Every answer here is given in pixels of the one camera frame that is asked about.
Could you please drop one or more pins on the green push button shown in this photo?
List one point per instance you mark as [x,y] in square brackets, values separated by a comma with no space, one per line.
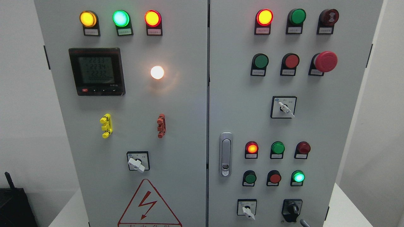
[259,64]
[249,178]

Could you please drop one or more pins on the green push button lower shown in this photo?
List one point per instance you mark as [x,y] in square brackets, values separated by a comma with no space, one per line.
[249,178]

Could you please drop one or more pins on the red push button upper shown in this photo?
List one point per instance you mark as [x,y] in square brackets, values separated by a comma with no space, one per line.
[290,61]

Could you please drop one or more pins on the red high voltage warning sticker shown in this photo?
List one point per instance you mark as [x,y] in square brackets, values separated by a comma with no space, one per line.
[147,208]

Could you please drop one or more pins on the red push button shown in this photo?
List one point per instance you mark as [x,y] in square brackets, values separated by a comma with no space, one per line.
[273,178]
[290,61]

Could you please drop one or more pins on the red indicator light top right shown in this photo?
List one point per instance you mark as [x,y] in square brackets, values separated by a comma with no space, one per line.
[262,23]

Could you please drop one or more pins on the red indicator light lower right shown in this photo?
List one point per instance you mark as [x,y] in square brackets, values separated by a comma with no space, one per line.
[302,150]

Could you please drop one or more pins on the white selector switch upper right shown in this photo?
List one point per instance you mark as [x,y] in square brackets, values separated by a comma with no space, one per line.
[283,106]

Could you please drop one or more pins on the green indicator light lower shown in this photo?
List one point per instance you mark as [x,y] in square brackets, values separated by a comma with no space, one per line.
[277,150]

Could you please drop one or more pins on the white lit indicator light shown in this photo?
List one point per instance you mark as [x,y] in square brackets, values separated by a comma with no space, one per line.
[157,72]

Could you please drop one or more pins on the white selector switch bottom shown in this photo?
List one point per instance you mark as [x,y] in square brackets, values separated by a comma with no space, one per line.
[247,208]

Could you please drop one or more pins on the black digital power meter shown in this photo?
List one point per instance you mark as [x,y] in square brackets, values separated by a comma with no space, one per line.
[97,71]

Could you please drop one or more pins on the white selector switch left door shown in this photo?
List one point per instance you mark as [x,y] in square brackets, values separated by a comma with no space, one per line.
[138,161]

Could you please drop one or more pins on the green indicator light top right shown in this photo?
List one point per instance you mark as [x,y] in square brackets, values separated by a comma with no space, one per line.
[295,21]

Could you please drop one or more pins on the green lit indicator light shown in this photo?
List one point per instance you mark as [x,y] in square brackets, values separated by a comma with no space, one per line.
[122,23]

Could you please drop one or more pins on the yellow indicator light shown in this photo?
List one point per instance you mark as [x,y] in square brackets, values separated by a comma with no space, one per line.
[90,23]

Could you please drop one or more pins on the green illuminated button lower right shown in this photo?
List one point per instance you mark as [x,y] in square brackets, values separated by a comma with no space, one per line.
[297,178]

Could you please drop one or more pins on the green push button upper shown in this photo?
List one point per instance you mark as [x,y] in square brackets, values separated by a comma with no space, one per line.
[259,64]

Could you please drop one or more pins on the red indicator light left door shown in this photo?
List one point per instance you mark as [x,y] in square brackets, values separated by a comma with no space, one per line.
[153,20]

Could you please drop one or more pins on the red terminal connector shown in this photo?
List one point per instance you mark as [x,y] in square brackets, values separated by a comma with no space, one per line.
[161,128]

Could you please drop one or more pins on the black box with antenna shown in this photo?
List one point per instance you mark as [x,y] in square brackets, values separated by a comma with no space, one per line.
[15,210]

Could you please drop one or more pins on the silver door lock handle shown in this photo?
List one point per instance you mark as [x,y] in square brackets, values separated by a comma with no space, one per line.
[225,149]

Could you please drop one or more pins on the grey electrical cabinet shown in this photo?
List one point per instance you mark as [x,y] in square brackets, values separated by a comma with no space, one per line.
[206,51]

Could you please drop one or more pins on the black rotary knob switch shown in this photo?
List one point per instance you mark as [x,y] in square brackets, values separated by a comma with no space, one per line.
[291,209]

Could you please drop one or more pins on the red push button lower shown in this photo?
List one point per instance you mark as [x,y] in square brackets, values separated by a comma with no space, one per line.
[273,178]

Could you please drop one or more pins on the red emergency stop button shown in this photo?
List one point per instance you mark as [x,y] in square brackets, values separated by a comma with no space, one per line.
[322,63]

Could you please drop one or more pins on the yellow terminal connector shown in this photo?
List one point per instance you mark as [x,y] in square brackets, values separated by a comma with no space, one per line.
[106,125]

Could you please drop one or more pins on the white selector switch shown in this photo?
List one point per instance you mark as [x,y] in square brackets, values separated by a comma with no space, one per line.
[283,106]
[247,208]

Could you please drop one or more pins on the red lit indicator lower left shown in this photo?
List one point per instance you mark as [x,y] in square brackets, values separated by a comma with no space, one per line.
[251,150]

